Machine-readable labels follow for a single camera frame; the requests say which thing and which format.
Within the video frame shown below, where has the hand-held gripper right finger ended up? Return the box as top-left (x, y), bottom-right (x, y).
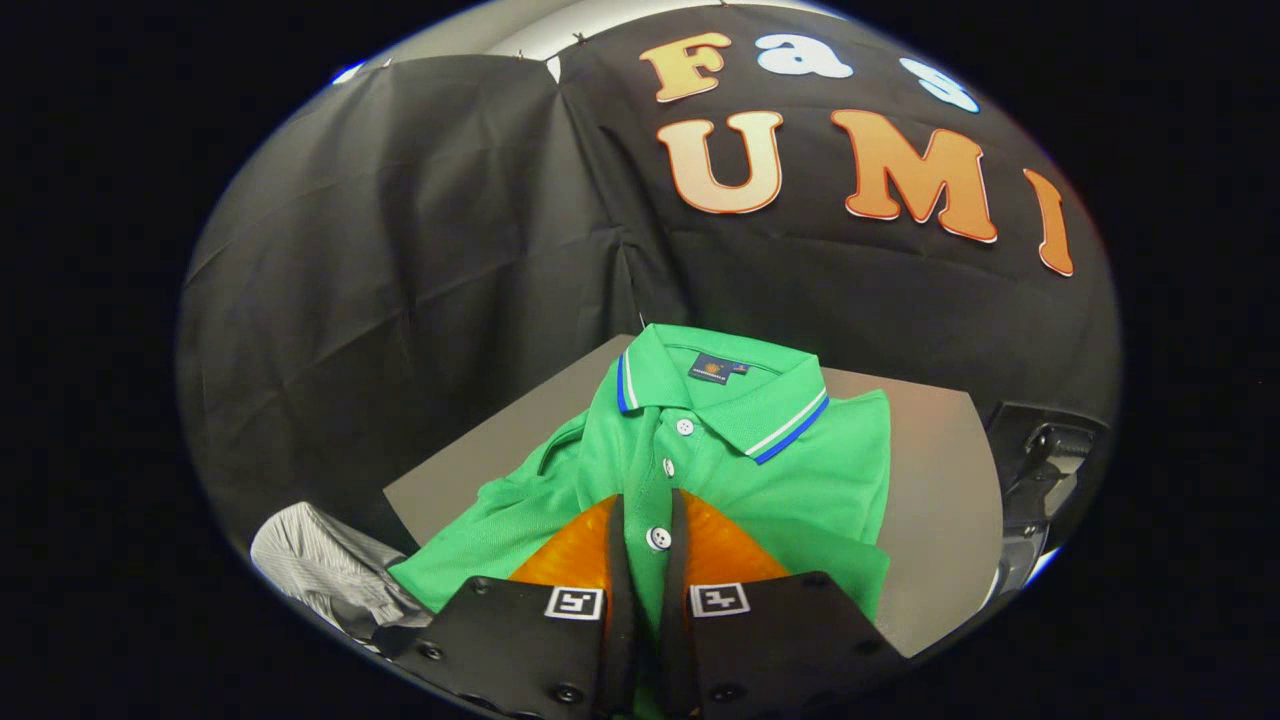
top-left (659, 489), bottom-right (909, 720)

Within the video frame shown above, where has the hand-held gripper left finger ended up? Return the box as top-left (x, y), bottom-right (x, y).
top-left (372, 495), bottom-right (639, 720)

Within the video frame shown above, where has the green polo shirt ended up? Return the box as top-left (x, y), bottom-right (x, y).
top-left (388, 322), bottom-right (893, 719)

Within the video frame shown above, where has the grey striped shirt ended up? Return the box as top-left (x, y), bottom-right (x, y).
top-left (250, 502), bottom-right (433, 641)

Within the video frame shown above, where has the dark grey washing machine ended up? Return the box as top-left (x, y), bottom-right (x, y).
top-left (985, 400), bottom-right (1113, 606)

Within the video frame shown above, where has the grey stand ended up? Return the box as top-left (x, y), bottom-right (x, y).
top-left (383, 333), bottom-right (1004, 659)

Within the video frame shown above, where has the black backdrop cloth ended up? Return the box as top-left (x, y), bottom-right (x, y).
top-left (178, 5), bottom-right (1121, 561)

